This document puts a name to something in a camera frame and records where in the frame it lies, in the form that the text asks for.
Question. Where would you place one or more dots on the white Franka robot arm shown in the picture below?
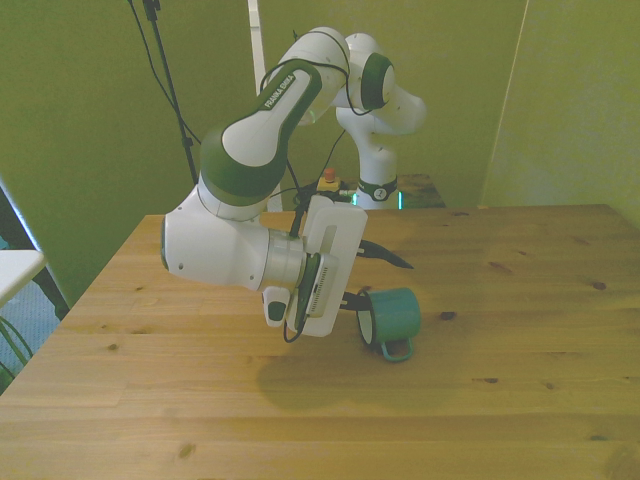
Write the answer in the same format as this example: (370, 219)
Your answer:
(235, 245)

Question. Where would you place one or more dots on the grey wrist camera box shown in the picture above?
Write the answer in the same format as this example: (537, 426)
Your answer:
(322, 285)

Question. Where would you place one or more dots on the yellow emergency stop button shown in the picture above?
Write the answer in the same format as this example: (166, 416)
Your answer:
(330, 181)

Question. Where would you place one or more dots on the dark metal frame leg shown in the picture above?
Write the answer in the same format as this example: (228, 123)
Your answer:
(40, 255)

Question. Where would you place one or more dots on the teal enamel mug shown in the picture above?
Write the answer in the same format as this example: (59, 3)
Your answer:
(395, 312)

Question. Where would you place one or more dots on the dark wooden base stand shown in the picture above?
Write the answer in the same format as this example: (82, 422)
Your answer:
(422, 190)

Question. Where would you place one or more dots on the white side shelf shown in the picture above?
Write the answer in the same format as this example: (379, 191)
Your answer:
(15, 272)

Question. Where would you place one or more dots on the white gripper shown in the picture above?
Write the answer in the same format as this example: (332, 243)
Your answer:
(342, 225)

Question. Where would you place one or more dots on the white vertical post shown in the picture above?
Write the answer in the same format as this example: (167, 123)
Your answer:
(256, 45)

